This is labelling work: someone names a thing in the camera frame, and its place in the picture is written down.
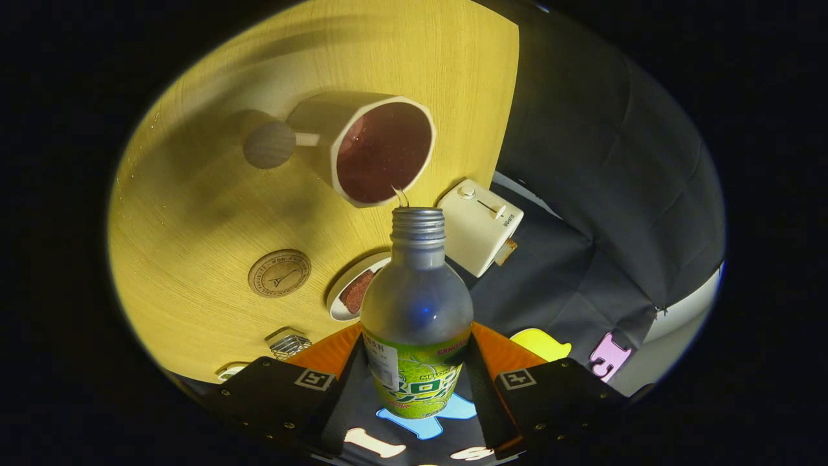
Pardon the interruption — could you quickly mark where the white toaster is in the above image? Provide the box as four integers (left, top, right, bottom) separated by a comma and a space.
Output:
437, 179, 525, 278

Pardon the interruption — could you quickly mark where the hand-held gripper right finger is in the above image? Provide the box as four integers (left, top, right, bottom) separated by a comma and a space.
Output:
464, 322, 629, 461

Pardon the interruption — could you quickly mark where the wire mesh basket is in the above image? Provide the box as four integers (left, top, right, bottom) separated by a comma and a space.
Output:
265, 327, 313, 361

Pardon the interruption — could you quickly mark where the wooden table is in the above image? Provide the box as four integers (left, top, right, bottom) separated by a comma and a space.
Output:
107, 0, 520, 386

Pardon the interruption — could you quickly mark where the round cork coaster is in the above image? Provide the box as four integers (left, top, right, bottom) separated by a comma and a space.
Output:
248, 249, 312, 298

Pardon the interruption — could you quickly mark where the white divided bean dish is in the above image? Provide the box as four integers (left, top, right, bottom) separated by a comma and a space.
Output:
215, 362, 253, 383

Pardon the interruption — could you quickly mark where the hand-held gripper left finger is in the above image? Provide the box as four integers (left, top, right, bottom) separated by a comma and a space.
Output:
188, 322, 369, 460

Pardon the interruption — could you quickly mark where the beige cup with wooden handle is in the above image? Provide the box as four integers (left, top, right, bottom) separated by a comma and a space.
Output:
243, 92, 437, 208

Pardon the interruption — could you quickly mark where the small white plate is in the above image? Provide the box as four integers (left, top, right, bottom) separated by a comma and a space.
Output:
325, 252, 393, 322

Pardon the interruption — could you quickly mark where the silver green label juice bottle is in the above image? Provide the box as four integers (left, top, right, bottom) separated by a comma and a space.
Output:
360, 207, 475, 420

